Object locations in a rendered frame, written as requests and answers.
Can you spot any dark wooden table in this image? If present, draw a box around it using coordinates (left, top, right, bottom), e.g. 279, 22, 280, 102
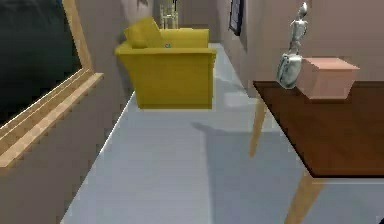
248, 80, 384, 224

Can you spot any yellow armchair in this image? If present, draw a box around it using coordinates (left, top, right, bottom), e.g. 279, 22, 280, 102
114, 27, 218, 110

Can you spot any wooden framed window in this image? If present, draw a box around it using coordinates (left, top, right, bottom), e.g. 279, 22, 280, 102
0, 0, 105, 169

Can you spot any dark framed picture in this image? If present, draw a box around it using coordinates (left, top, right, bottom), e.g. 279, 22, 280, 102
228, 0, 245, 37

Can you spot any yellow cushion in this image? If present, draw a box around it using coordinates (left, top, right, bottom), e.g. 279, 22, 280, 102
123, 16, 166, 50

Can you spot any pink box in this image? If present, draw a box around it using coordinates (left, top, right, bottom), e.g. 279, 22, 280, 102
296, 57, 361, 101

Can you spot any pale wooden chair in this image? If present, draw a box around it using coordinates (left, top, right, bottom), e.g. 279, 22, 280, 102
159, 0, 180, 30

